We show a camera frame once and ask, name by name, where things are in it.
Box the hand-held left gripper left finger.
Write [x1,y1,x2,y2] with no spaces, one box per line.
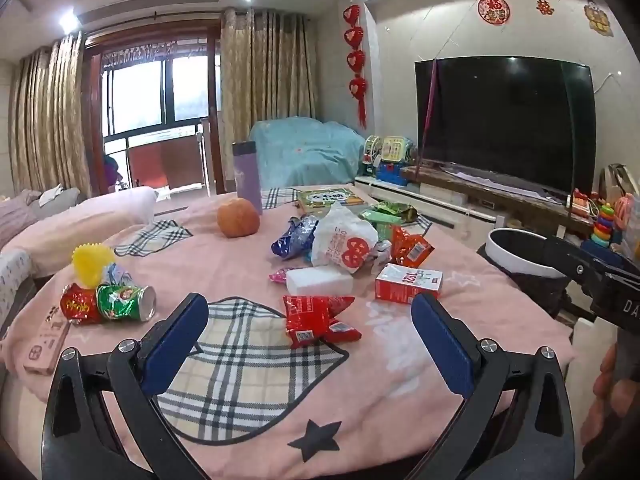
[41,292,216,480]

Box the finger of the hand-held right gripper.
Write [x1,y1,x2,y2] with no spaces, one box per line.
[541,234,626,286]

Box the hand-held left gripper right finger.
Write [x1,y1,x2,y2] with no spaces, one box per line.
[405,292,576,480]

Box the white trash bin black liner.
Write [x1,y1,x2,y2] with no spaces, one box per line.
[475,227,596,322]

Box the red milk carton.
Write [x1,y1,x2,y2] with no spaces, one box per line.
[375,263,445,306]

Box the orange red snack packet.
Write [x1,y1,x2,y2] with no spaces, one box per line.
[390,226,435,267]

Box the green printed carton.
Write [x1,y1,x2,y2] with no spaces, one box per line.
[371,219,401,242]

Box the large red snack packet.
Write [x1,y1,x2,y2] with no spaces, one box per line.
[282,295,356,350]

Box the white foam block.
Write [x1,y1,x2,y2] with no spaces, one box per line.
[285,266,354,295]

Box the white plastic bag red print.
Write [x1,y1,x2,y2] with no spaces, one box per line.
[310,202,380,274]

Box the blue crinkled plastic wrapper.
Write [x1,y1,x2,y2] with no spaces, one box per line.
[271,214,321,261]

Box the person's right hand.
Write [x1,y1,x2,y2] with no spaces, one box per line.
[580,344,640,467]

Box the rainbow stacking rings toy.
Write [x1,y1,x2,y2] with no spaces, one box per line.
[590,202,619,249]

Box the red toy telephone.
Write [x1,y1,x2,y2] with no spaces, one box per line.
[572,189,601,217]

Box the pink plastic toy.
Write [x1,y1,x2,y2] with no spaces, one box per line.
[612,195,634,231]

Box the green can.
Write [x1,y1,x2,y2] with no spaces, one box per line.
[96,284,157,322]

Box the beige bag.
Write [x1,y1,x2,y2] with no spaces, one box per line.
[602,162,640,206]

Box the pink patchwork blanket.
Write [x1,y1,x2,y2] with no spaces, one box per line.
[0,187,576,480]

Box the red foil packet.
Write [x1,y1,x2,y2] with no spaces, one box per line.
[60,282,103,326]

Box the yellow spiky ball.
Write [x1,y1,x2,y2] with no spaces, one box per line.
[71,242,117,289]

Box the pink toy remote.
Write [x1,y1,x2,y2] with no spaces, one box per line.
[23,305,71,375]

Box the red apple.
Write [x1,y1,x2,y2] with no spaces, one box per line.
[217,197,262,239]

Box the green snack packet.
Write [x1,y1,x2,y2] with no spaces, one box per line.
[360,201,418,223]

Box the pale pink quilt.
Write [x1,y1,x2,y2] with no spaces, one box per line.
[12,186,157,263]

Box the white television cabinet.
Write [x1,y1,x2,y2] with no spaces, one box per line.
[354,165,601,261]

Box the black flat television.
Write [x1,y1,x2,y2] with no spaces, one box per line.
[414,56,597,196]

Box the purple cloth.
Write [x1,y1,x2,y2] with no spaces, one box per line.
[102,155,124,191]

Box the purple thermos bottle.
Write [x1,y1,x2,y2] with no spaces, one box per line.
[231,141,263,211]

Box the grey sofa cushion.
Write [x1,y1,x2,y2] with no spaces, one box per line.
[27,185,87,213]

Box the children's picture book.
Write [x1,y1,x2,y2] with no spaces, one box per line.
[295,186,369,211]

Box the toy phone set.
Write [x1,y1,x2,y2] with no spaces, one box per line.
[380,136,417,167]

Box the colourful wheel toy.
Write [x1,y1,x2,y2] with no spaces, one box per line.
[360,136,383,176]

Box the teal cloth covered furniture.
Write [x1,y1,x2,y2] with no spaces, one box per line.
[248,117,367,191]

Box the brown framed balcony window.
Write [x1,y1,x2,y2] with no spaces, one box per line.
[85,24,223,196]

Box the beige patterned curtain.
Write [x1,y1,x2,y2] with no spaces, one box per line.
[220,7,321,196]
[7,32,93,198]

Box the red heart hanging ornament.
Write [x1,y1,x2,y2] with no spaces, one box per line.
[342,4,370,130]

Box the pink strap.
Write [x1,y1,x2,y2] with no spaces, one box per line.
[421,58,440,163]

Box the cartoon wall sticker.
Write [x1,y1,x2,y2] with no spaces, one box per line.
[584,1,615,37]

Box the round red wall sticker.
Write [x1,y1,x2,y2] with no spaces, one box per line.
[477,0,512,25]

